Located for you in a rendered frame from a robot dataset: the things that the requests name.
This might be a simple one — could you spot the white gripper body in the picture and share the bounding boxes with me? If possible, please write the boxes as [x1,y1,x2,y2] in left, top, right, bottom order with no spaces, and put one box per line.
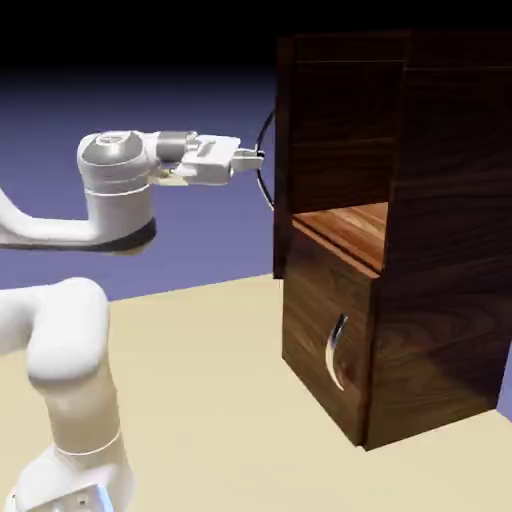
[174,134,242,188]

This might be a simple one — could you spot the dark curved door handle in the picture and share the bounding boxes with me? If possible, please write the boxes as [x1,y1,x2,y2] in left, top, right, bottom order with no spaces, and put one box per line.
[254,106,278,212]

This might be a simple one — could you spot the tall dark wood cabinet door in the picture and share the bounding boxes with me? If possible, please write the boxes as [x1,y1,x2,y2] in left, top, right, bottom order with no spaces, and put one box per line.
[272,34,298,281]

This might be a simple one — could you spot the short dark wood cabinet door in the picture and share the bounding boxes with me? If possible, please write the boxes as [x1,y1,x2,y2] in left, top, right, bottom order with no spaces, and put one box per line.
[280,221,382,450]

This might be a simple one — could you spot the dark wood cabinet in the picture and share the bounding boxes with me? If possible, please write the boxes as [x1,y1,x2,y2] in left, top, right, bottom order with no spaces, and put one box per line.
[272,29,512,452]

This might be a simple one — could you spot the silver curved door handle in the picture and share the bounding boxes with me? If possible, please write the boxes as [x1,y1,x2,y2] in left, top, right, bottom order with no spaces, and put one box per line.
[324,313,350,393]

